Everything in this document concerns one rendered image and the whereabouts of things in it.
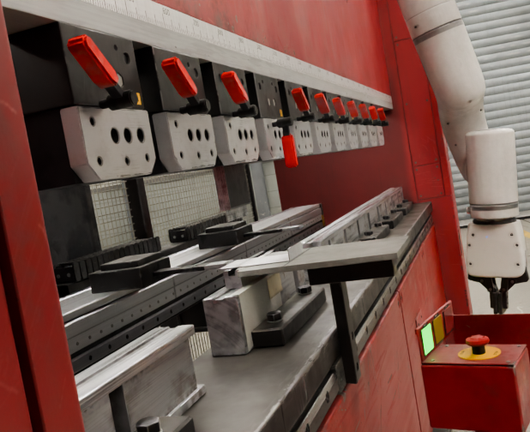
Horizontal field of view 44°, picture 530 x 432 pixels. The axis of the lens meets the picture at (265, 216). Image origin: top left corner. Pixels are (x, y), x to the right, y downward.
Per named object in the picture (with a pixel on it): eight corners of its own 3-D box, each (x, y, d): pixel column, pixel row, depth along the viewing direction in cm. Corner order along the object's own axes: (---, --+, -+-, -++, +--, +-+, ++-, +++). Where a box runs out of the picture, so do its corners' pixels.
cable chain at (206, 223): (189, 241, 181) (186, 226, 181) (170, 243, 183) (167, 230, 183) (243, 220, 223) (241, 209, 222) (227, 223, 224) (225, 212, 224)
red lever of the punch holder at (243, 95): (236, 67, 102) (258, 109, 109) (212, 72, 103) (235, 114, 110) (235, 75, 101) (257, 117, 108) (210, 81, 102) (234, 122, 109)
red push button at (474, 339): (488, 360, 112) (485, 339, 112) (465, 360, 114) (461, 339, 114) (494, 352, 115) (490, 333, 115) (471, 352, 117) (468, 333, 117)
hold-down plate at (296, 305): (285, 346, 105) (281, 327, 105) (253, 348, 107) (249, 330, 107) (327, 301, 133) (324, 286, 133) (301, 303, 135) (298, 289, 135)
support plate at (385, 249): (398, 259, 100) (396, 252, 100) (237, 277, 108) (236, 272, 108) (410, 240, 117) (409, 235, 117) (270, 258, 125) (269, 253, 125)
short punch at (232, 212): (232, 221, 112) (223, 165, 111) (222, 223, 112) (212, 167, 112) (252, 214, 121) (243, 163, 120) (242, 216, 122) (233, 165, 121)
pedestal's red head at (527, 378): (525, 435, 107) (508, 328, 106) (430, 429, 116) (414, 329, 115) (546, 390, 124) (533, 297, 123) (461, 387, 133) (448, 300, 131)
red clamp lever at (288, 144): (298, 166, 127) (290, 116, 127) (278, 170, 129) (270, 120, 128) (301, 165, 129) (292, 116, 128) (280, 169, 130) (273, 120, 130)
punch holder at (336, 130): (336, 151, 181) (327, 91, 179) (306, 156, 183) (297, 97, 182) (346, 149, 195) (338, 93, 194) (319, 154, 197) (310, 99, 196)
